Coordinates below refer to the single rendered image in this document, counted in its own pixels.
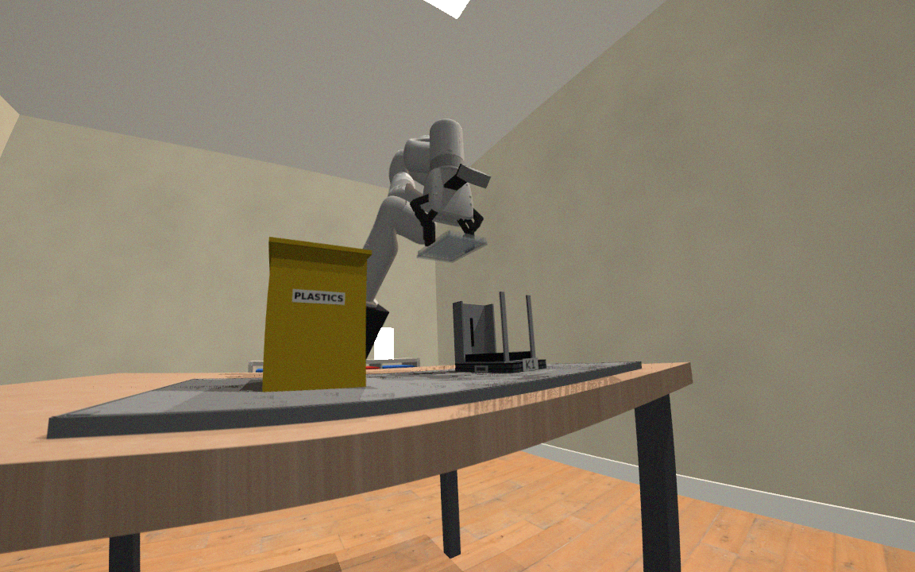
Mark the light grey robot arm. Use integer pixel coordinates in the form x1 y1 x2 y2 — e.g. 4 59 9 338
362 118 491 307

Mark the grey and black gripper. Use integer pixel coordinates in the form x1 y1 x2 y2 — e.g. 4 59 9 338
410 165 484 246

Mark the yellow plastics bin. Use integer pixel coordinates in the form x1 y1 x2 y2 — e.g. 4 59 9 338
262 237 372 392

